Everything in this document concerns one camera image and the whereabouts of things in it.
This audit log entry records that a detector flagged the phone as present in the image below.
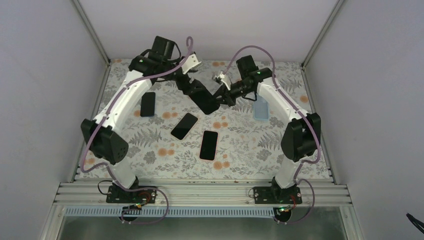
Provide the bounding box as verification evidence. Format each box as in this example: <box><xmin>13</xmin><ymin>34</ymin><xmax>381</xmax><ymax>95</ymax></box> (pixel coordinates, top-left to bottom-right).
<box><xmin>170</xmin><ymin>113</ymin><xmax>199</xmax><ymax>141</ymax></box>
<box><xmin>199</xmin><ymin>130</ymin><xmax>219</xmax><ymax>161</ymax></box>
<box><xmin>188</xmin><ymin>79</ymin><xmax>220</xmax><ymax>115</ymax></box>

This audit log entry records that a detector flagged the light blue phone case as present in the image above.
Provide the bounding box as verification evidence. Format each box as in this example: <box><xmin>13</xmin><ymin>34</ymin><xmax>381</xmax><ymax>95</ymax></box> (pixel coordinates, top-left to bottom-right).
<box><xmin>253</xmin><ymin>96</ymin><xmax>269</xmax><ymax>121</ymax></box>

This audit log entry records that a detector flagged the black smartphone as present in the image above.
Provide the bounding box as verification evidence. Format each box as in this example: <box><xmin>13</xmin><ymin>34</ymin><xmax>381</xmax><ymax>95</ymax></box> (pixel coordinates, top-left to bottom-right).
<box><xmin>140</xmin><ymin>92</ymin><xmax>156</xmax><ymax>117</ymax></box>

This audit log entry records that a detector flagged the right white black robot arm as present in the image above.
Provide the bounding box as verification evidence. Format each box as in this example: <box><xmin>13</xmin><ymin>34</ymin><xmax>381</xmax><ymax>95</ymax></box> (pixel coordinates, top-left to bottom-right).
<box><xmin>213</xmin><ymin>55</ymin><xmax>322</xmax><ymax>204</ymax></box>

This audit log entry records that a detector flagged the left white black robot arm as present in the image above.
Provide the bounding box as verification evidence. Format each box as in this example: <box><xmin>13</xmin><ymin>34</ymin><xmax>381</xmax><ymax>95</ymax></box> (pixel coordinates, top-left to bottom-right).
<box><xmin>79</xmin><ymin>36</ymin><xmax>200</xmax><ymax>203</ymax></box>

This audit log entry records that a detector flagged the black object at corner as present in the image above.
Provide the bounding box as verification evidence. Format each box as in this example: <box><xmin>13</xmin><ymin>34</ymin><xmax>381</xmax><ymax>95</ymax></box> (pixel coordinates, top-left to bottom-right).
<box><xmin>406</xmin><ymin>213</ymin><xmax>424</xmax><ymax>234</ymax></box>

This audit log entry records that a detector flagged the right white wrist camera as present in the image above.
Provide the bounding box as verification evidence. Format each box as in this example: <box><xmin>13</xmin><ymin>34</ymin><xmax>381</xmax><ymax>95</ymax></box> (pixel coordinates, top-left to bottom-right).
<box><xmin>213</xmin><ymin>73</ymin><xmax>232</xmax><ymax>91</ymax></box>

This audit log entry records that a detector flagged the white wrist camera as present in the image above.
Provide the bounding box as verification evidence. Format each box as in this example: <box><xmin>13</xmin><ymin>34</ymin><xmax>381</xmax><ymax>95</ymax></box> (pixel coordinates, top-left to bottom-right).
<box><xmin>181</xmin><ymin>52</ymin><xmax>203</xmax><ymax>75</ymax></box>
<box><xmin>213</xmin><ymin>73</ymin><xmax>232</xmax><ymax>91</ymax></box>

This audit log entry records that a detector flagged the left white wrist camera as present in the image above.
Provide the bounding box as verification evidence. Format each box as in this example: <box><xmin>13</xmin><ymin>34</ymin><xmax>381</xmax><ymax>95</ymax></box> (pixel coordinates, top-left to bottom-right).
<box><xmin>181</xmin><ymin>52</ymin><xmax>203</xmax><ymax>75</ymax></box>

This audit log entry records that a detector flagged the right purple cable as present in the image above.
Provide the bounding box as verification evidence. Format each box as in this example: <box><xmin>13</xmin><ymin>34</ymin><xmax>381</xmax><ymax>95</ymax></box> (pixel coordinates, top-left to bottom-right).
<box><xmin>220</xmin><ymin>45</ymin><xmax>322</xmax><ymax>226</ymax></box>

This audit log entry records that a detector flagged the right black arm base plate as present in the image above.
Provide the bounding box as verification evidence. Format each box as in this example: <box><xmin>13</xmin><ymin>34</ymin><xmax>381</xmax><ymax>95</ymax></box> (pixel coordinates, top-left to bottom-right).
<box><xmin>252</xmin><ymin>185</ymin><xmax>303</xmax><ymax>205</ymax></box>

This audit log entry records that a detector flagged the aluminium front rail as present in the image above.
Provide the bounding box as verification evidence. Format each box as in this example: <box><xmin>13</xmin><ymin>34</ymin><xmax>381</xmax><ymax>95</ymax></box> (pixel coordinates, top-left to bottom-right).
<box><xmin>53</xmin><ymin>179</ymin><xmax>352</xmax><ymax>207</ymax></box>

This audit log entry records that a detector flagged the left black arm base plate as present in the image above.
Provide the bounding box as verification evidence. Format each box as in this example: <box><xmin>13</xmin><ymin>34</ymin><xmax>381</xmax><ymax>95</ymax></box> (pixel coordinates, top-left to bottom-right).
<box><xmin>105</xmin><ymin>183</ymin><xmax>157</xmax><ymax>204</ymax></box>

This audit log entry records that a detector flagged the grey slotted cable duct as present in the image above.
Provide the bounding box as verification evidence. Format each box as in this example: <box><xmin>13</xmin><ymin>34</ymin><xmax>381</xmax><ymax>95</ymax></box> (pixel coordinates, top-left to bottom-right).
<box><xmin>64</xmin><ymin>206</ymin><xmax>275</xmax><ymax>218</ymax></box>

